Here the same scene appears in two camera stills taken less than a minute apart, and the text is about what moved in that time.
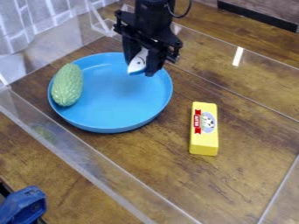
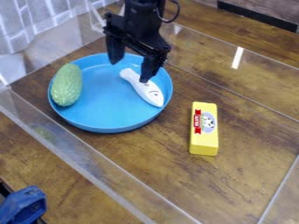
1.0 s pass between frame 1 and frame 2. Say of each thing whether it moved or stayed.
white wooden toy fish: moved
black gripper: moved
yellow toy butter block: stayed
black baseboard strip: stayed
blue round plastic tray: stayed
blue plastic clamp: stayed
